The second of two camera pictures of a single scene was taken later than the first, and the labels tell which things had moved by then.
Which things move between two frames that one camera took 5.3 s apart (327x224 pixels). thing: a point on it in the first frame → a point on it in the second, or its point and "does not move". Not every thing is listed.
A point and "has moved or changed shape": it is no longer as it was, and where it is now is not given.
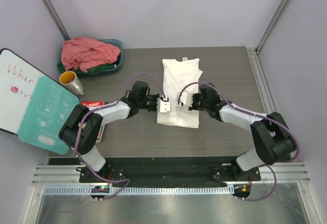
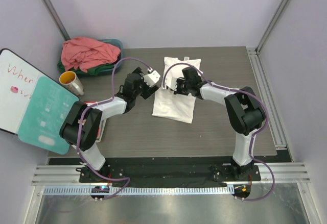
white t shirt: (180, 76) has moved or changed shape
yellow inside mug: (69, 79) does not move
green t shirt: (93, 71) does not move
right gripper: (194, 97) → (179, 81)
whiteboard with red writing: (18, 80) does not move
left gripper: (155, 97) → (148, 90)
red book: (90, 104) does not move
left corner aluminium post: (50, 9) does not move
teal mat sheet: (48, 104) does not move
